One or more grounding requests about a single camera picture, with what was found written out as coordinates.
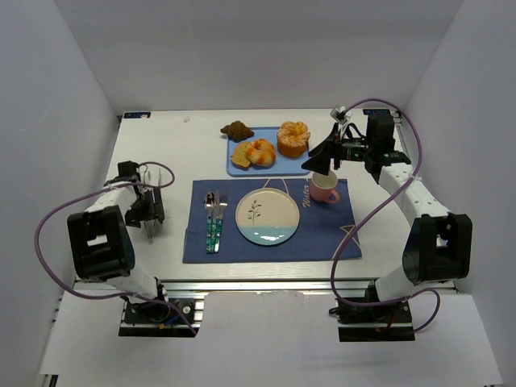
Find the glazed ring bread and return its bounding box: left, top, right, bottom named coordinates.
left=245, top=139, right=276, bottom=167

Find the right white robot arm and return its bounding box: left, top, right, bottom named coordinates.
left=302, top=109, right=472, bottom=303

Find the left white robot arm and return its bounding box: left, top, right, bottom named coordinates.
left=67, top=161, right=165, bottom=303

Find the sliced loaf bread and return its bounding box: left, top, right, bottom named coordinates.
left=231, top=141, right=252, bottom=170

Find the pink mug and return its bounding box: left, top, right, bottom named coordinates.
left=309, top=171, right=340, bottom=204

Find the orange round cake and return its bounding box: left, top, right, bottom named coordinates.
left=277, top=121, right=310, bottom=158

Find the light blue tray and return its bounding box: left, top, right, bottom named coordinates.
left=226, top=127, right=310, bottom=177

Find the right blue corner label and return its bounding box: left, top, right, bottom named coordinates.
left=362, top=108, right=391, bottom=115

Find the blue corner label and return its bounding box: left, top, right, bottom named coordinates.
left=362, top=108, right=391, bottom=115
left=123, top=111, right=151, bottom=119

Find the blue cloth placemat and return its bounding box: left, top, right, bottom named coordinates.
left=182, top=178, right=355, bottom=264

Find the white and blue plate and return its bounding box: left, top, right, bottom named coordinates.
left=235, top=188, right=300, bottom=246

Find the left blue corner label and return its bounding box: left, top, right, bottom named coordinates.
left=123, top=111, right=151, bottom=119

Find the dark chocolate croissant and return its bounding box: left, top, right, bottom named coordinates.
left=220, top=121, right=255, bottom=142

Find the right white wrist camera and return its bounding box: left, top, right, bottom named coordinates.
left=330, top=106, right=351, bottom=126

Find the spoon with teal handle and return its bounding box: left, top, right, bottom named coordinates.
left=204, top=191, right=215, bottom=254

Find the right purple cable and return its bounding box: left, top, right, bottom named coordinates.
left=330, top=98, right=441, bottom=334

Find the purple cable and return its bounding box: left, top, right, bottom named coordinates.
left=34, top=161, right=198, bottom=336
left=330, top=98, right=441, bottom=334

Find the knife with teal handle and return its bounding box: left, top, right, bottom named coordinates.
left=213, top=190, right=222, bottom=253

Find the aluminium front rail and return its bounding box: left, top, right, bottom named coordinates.
left=72, top=277, right=460, bottom=298

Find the fork with teal handle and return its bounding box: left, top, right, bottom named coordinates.
left=220, top=191, right=228, bottom=239

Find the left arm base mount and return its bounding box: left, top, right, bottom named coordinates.
left=118, top=290, right=205, bottom=338

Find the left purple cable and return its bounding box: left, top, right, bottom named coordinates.
left=34, top=161, right=198, bottom=336

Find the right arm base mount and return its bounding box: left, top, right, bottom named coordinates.
left=328, top=280, right=415, bottom=343

